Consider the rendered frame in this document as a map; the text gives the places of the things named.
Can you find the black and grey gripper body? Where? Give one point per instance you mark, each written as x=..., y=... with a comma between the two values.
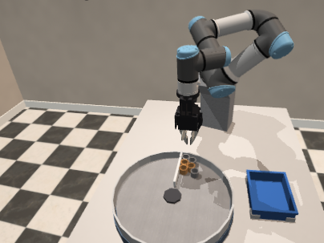
x=187, y=121

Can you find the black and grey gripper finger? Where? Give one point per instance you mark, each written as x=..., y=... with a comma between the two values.
x=193, y=133
x=184, y=136

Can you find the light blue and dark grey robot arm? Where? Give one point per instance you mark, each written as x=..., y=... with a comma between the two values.
x=213, y=63

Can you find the bronze bushing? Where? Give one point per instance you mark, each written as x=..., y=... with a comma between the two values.
x=183, y=169
x=184, y=161
x=190, y=166

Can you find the grey metal bushing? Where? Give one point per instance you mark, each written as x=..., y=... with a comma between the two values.
x=185, y=156
x=194, y=172
x=192, y=160

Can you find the grey round turntable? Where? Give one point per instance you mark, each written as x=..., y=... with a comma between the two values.
x=189, y=211

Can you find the blue open-top crate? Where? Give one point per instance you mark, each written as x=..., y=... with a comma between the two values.
x=271, y=198

